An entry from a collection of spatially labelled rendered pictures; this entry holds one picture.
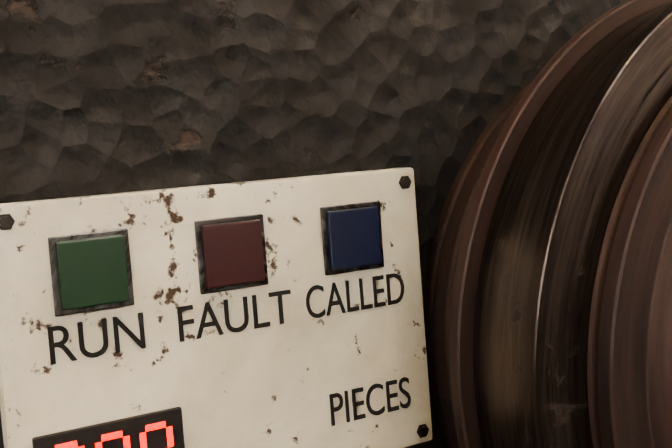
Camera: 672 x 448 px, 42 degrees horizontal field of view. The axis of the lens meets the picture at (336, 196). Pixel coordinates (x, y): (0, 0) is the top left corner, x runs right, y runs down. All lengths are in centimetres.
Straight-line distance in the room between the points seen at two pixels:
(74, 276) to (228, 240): 9
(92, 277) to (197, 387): 9
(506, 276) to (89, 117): 25
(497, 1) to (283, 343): 29
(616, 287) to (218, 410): 23
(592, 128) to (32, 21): 30
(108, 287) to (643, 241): 28
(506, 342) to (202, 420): 18
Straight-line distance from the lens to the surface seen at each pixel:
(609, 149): 48
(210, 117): 52
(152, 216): 49
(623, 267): 47
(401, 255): 56
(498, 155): 52
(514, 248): 49
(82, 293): 48
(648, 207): 48
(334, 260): 53
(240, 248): 50
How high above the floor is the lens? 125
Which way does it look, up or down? 3 degrees down
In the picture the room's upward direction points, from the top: 4 degrees counter-clockwise
